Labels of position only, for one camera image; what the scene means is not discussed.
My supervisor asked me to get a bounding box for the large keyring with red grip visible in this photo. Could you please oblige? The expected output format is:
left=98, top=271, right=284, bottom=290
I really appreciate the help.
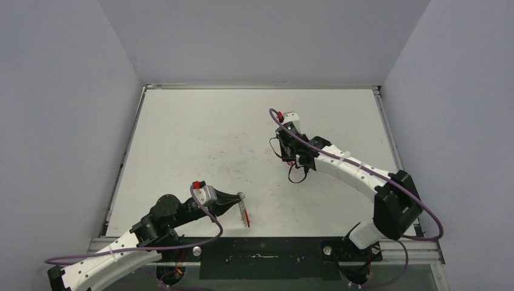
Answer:
left=237, top=192, right=250, bottom=228

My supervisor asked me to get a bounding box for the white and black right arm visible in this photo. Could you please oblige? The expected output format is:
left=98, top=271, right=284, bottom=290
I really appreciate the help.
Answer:
left=275, top=122, right=422, bottom=260

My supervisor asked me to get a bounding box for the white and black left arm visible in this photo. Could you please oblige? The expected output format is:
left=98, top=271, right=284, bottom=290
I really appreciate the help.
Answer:
left=46, top=182, right=244, bottom=290

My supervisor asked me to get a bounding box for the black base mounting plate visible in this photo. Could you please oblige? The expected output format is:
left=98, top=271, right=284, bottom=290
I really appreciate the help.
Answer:
left=156, top=236, right=382, bottom=284

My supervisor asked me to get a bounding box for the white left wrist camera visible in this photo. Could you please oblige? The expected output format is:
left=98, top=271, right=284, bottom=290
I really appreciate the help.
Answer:
left=192, top=181, right=218, bottom=207

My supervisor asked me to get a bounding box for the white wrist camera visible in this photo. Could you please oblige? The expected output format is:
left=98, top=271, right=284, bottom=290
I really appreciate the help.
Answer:
left=278, top=112, right=301, bottom=131
left=192, top=181, right=218, bottom=207

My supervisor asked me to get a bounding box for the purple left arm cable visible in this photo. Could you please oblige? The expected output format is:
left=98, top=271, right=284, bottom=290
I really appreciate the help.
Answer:
left=44, top=185, right=224, bottom=291

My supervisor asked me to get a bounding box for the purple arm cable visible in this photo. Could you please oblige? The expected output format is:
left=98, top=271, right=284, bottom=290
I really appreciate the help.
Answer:
left=268, top=108, right=444, bottom=289
left=44, top=185, right=224, bottom=291

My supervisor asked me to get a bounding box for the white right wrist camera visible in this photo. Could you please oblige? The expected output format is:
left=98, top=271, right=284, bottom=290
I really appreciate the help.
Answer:
left=278, top=112, right=301, bottom=131

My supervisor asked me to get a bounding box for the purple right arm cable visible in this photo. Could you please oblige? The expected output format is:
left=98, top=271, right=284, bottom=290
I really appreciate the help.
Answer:
left=268, top=108, right=444, bottom=289

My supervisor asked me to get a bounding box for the aluminium front rail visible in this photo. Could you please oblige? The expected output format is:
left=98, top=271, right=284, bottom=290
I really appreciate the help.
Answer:
left=82, top=236, right=447, bottom=267

